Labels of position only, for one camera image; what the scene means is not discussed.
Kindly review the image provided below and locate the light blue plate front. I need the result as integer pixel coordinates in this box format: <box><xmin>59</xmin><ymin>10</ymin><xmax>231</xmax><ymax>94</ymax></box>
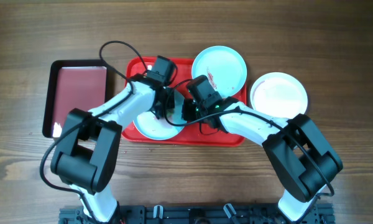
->
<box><xmin>133</xmin><ymin>90</ymin><xmax>186</xmax><ymax>141</ymax></box>

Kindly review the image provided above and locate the light blue plate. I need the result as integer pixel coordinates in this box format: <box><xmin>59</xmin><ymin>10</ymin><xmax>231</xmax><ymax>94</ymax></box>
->
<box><xmin>133</xmin><ymin>90</ymin><xmax>186</xmax><ymax>141</ymax></box>
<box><xmin>191</xmin><ymin>45</ymin><xmax>247</xmax><ymax>98</ymax></box>

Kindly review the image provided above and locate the light blue plate back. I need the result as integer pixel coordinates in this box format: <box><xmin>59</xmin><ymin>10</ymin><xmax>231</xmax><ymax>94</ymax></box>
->
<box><xmin>191</xmin><ymin>45</ymin><xmax>247</xmax><ymax>98</ymax></box>

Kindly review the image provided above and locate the white plate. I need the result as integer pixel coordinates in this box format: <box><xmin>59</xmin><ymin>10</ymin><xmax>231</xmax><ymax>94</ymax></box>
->
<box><xmin>250</xmin><ymin>72</ymin><xmax>308</xmax><ymax>119</ymax></box>

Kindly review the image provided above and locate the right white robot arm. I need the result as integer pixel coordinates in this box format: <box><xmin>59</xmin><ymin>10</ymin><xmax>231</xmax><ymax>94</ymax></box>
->
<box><xmin>182</xmin><ymin>97</ymin><xmax>343</xmax><ymax>223</ymax></box>

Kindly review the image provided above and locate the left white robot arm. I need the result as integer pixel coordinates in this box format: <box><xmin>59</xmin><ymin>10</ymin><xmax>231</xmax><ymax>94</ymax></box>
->
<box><xmin>46</xmin><ymin>74</ymin><xmax>170</xmax><ymax>223</ymax></box>

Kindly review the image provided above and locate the red plastic tray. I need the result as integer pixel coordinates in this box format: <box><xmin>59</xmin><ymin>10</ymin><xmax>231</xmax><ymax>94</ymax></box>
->
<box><xmin>122</xmin><ymin>57</ymin><xmax>247</xmax><ymax>147</ymax></box>

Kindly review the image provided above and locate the dark water tray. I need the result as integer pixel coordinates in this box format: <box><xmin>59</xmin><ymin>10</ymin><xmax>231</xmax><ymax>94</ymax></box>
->
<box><xmin>42</xmin><ymin>59</ymin><xmax>109</xmax><ymax>138</ymax></box>

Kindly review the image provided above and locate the black mounting rail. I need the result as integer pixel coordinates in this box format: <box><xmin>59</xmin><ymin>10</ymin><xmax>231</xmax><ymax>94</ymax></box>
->
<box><xmin>58</xmin><ymin>203</ymin><xmax>336</xmax><ymax>224</ymax></box>

